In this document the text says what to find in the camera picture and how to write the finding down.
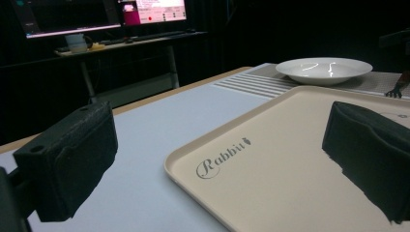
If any striped grey placemat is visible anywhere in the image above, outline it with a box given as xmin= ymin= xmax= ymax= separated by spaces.
xmin=213 ymin=63 xmax=410 ymax=101

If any beige plastic tray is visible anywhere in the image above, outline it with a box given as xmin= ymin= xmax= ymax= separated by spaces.
xmin=163 ymin=84 xmax=410 ymax=232

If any background desk with metal legs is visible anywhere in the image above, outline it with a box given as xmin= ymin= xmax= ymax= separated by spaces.
xmin=53 ymin=30 xmax=208 ymax=104

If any black keyboard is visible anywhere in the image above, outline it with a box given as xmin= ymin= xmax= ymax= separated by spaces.
xmin=100 ymin=30 xmax=188 ymax=45

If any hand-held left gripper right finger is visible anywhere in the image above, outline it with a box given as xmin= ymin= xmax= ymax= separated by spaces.
xmin=321 ymin=101 xmax=410 ymax=225

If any white shallow plate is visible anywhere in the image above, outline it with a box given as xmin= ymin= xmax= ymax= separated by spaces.
xmin=275 ymin=57 xmax=374 ymax=87

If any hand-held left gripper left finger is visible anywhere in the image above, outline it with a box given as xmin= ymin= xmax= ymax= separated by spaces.
xmin=13 ymin=101 xmax=119 ymax=223

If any monitor with pink window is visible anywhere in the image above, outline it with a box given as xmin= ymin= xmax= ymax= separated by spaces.
xmin=117 ymin=0 xmax=188 ymax=27

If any dark computer monitor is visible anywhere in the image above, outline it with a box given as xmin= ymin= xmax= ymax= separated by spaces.
xmin=10 ymin=0 xmax=123 ymax=40

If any white cup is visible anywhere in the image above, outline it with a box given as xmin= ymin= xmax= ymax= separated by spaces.
xmin=65 ymin=33 xmax=89 ymax=54

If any dark fork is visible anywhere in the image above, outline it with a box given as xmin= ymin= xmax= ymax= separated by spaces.
xmin=385 ymin=71 xmax=410 ymax=99

